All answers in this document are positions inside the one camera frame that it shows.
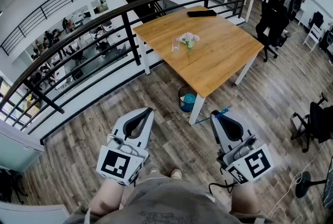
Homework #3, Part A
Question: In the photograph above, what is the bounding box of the wooden table with white legs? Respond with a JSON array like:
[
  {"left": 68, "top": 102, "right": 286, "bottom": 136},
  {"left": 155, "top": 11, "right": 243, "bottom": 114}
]
[{"left": 132, "top": 5, "right": 265, "bottom": 126}]

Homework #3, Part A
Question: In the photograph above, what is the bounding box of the clear drinking glass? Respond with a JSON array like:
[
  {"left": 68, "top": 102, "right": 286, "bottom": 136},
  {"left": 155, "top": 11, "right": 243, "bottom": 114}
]
[{"left": 171, "top": 37, "right": 181, "bottom": 54}]

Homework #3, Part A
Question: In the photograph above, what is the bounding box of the black round stand base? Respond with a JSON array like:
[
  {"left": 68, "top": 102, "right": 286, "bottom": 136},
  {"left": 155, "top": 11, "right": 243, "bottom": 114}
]
[{"left": 295, "top": 171, "right": 328, "bottom": 199}]

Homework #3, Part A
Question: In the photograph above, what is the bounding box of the white slatted chair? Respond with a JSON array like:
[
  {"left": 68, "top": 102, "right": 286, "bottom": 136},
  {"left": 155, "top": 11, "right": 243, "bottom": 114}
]
[{"left": 302, "top": 22, "right": 324, "bottom": 54}]

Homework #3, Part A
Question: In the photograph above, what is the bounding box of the white floor cable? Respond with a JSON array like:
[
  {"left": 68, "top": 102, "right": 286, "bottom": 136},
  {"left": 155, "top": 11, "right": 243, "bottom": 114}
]
[{"left": 265, "top": 139, "right": 331, "bottom": 224}]

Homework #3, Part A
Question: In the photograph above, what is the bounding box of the person's left forearm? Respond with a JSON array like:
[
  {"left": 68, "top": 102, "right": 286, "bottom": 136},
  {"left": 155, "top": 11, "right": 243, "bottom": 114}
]
[{"left": 88, "top": 178, "right": 126, "bottom": 217}]

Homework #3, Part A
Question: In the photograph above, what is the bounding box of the black office chair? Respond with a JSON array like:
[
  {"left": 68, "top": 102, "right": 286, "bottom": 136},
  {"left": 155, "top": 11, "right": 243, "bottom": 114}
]
[
  {"left": 255, "top": 1, "right": 292, "bottom": 63},
  {"left": 290, "top": 92, "right": 333, "bottom": 153}
]

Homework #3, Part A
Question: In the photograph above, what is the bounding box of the black flat case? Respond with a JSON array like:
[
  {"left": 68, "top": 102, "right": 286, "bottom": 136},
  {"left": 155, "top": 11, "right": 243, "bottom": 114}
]
[{"left": 187, "top": 9, "right": 217, "bottom": 18}]

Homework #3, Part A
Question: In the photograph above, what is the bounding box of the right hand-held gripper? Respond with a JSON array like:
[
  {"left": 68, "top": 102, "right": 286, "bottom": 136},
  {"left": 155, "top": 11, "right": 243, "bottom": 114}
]
[{"left": 210, "top": 110, "right": 274, "bottom": 185}]

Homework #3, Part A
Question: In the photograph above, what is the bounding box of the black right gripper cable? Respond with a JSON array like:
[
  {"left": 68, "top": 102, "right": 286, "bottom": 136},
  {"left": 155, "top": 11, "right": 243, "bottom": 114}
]
[{"left": 209, "top": 165, "right": 238, "bottom": 195}]

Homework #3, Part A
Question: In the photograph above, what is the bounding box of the person's right shoe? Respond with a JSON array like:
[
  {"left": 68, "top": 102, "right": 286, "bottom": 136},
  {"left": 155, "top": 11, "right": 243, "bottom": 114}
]
[{"left": 170, "top": 168, "right": 183, "bottom": 180}]

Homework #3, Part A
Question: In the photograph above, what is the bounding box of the person's right forearm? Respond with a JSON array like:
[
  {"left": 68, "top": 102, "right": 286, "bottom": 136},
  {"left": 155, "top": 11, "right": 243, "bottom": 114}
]
[{"left": 230, "top": 181, "right": 261, "bottom": 215}]

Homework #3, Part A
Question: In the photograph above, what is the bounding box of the black metal railing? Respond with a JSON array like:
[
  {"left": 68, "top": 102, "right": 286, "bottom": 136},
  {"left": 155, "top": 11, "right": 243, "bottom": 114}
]
[{"left": 0, "top": 0, "right": 249, "bottom": 146}]

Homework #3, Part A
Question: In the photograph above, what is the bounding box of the black mesh waste bin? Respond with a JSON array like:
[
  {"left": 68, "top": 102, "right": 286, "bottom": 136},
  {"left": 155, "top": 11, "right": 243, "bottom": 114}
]
[{"left": 178, "top": 84, "right": 198, "bottom": 113}]

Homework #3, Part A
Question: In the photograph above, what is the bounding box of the person's grey shirt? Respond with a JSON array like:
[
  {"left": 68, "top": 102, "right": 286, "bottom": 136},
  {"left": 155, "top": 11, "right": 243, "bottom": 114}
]
[{"left": 63, "top": 175, "right": 274, "bottom": 224}]

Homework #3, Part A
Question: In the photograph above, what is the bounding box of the pink flower bouquet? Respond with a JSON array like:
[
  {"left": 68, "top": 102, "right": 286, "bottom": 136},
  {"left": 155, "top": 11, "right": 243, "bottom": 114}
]
[{"left": 177, "top": 32, "right": 201, "bottom": 61}]

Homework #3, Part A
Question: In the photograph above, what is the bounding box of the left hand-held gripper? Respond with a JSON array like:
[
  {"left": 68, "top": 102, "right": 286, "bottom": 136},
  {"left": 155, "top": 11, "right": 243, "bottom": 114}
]
[{"left": 96, "top": 107, "right": 155, "bottom": 186}]

